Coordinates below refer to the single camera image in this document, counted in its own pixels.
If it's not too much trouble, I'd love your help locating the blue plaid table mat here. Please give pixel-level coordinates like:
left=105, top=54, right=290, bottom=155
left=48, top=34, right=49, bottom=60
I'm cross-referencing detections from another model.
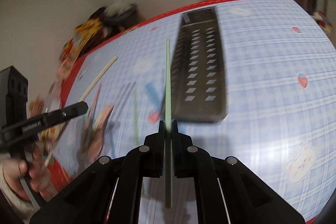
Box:
left=61, top=0, right=335, bottom=220

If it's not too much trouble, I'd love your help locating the blue spoon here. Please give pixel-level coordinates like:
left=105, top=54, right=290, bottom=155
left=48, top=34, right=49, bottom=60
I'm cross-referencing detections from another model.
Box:
left=145, top=82, right=163, bottom=116

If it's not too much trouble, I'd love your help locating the red snack bag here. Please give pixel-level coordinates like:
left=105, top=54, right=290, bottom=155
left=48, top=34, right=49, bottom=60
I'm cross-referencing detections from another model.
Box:
left=59, top=39, right=73, bottom=62

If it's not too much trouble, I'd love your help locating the pink spoon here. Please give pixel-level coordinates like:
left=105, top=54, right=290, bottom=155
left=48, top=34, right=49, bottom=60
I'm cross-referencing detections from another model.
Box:
left=87, top=104, right=114, bottom=163

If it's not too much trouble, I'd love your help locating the green chopstick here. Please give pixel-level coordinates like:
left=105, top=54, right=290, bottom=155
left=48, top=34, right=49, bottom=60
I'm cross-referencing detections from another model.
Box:
left=163, top=38, right=173, bottom=210
left=133, top=88, right=139, bottom=146

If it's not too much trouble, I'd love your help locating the black metal utensil tray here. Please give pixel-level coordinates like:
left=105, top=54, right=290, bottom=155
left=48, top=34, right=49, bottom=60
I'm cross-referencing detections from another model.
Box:
left=171, top=7, right=227, bottom=123

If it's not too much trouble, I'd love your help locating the person's left hand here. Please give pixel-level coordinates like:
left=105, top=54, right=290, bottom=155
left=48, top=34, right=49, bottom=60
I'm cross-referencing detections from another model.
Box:
left=2, top=143, right=57, bottom=201

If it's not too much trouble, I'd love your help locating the yellow snack bags pile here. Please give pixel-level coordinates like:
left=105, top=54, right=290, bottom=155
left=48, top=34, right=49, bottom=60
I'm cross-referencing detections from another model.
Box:
left=72, top=18, right=108, bottom=56

